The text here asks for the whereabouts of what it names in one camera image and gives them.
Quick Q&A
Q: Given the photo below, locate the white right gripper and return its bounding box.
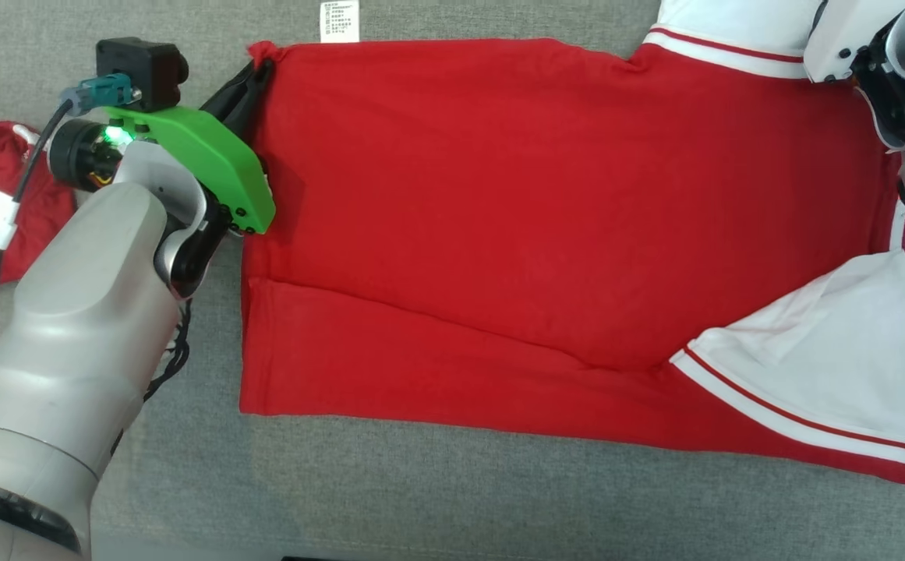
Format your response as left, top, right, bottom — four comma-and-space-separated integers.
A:
803, 0, 905, 84

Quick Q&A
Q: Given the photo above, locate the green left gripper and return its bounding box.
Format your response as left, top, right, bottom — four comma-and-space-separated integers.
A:
48, 61, 276, 235

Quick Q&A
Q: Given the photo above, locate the red shirt with white sleeves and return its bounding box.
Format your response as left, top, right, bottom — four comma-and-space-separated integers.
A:
239, 0, 905, 485

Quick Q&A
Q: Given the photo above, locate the grey fabric padded table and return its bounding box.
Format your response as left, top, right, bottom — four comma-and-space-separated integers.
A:
0, 0, 905, 561

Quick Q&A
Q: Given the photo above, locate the left cable with teal plug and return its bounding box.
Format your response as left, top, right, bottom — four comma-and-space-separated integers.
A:
0, 72, 141, 348

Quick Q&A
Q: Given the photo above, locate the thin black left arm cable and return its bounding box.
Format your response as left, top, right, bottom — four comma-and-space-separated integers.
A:
109, 298, 192, 460

